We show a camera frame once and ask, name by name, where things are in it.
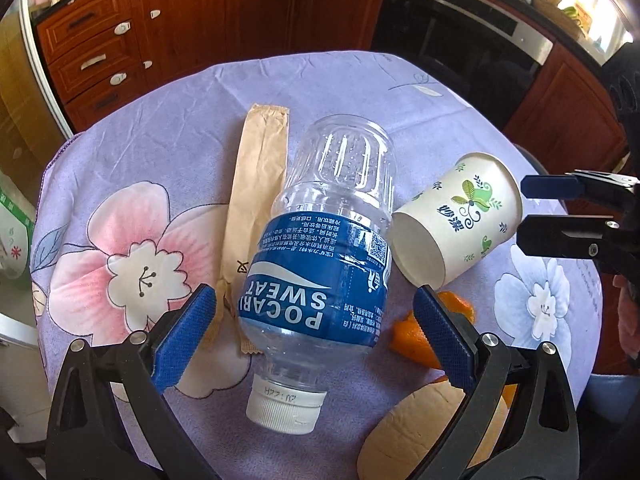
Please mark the white paper cup green print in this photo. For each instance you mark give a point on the white paper cup green print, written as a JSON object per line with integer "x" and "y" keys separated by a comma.
{"x": 465, "y": 210}

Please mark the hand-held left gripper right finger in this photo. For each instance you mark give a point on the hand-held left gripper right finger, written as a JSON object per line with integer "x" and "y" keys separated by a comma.
{"x": 445, "y": 335}

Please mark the glass sliding door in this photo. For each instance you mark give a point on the glass sliding door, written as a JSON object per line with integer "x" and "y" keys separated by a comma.
{"x": 47, "y": 90}

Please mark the clear bottle blue label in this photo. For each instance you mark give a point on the clear bottle blue label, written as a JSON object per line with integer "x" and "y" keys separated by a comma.
{"x": 310, "y": 280}

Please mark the wooden kitchen cabinet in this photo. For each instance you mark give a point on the wooden kitchen cabinet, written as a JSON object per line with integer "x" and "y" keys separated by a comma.
{"x": 190, "y": 10}

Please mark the green and white sack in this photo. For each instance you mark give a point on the green and white sack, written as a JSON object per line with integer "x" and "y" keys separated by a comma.
{"x": 12, "y": 240}

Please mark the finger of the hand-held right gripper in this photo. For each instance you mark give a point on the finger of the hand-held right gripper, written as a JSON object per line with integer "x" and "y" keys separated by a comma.
{"x": 560, "y": 237}
{"x": 550, "y": 186}

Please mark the purple floral tablecloth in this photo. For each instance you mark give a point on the purple floral tablecloth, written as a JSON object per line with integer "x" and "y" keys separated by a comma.
{"x": 150, "y": 160}

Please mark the orange peel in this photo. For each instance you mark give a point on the orange peel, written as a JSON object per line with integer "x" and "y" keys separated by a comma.
{"x": 405, "y": 335}

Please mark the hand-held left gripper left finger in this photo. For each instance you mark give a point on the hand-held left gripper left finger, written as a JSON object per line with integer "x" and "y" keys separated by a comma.
{"x": 185, "y": 330}

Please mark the brown paper sleeve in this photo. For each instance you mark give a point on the brown paper sleeve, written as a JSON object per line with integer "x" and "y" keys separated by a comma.
{"x": 255, "y": 170}

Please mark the built-in black oven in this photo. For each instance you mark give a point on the built-in black oven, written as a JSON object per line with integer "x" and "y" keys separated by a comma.
{"x": 450, "y": 60}

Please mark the beige bread loaf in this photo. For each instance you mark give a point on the beige bread loaf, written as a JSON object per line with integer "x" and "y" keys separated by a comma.
{"x": 400, "y": 435}

